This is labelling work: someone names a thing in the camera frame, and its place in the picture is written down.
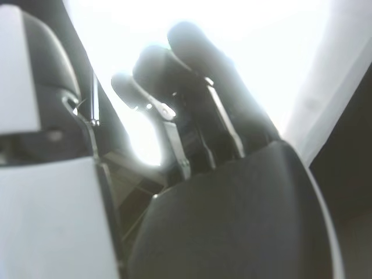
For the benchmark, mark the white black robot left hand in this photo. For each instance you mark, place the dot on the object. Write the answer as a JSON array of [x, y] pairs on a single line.
[[232, 221]]

